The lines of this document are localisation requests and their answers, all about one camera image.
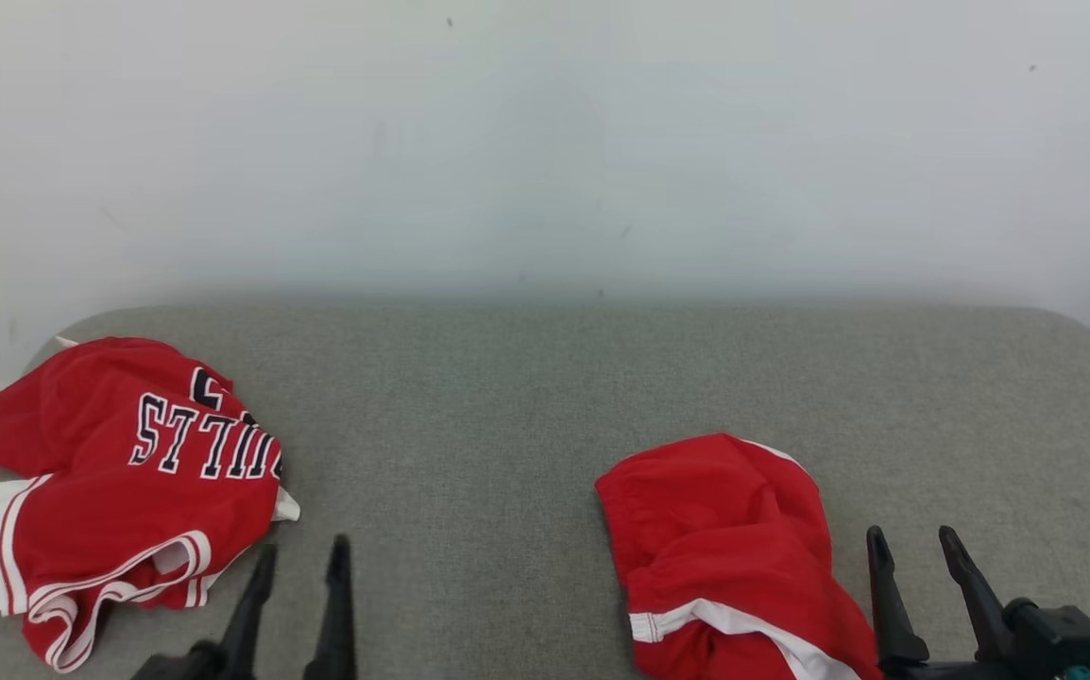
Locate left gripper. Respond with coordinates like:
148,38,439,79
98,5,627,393
129,535,357,680

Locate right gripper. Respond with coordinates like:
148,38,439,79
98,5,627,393
866,526,1065,680

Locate red shorts with white stripe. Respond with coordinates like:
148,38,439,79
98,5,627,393
595,433,884,680

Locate red jersey with navy lettering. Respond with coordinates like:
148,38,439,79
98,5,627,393
0,336,301,673

